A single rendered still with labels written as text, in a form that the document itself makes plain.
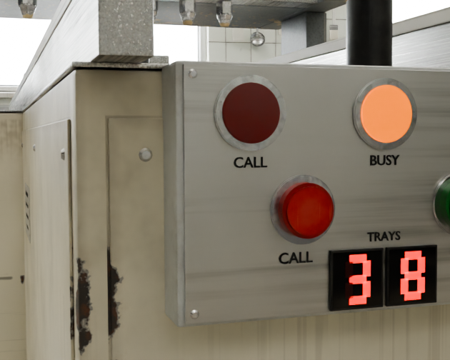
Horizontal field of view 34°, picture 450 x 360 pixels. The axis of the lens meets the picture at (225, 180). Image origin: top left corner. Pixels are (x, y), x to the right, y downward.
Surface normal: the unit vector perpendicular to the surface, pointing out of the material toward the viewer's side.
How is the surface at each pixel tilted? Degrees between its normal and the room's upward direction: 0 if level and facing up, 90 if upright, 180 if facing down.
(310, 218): 90
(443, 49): 90
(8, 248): 90
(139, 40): 90
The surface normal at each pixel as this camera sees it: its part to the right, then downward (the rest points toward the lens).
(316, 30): 0.30, 0.05
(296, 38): -0.95, 0.02
